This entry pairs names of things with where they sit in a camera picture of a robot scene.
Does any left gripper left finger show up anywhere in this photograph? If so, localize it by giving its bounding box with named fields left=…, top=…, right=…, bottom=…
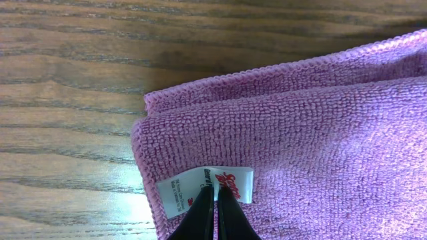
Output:
left=167, top=186, right=214, bottom=240

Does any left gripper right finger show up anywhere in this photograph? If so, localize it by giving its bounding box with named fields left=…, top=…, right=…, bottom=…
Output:
left=218, top=187, right=261, bottom=240

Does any purple microfiber cloth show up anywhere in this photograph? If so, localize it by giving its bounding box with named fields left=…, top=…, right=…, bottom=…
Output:
left=131, top=30, right=426, bottom=239

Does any white cloth label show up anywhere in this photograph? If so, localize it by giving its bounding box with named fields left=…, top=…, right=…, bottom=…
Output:
left=156, top=166, right=254, bottom=219

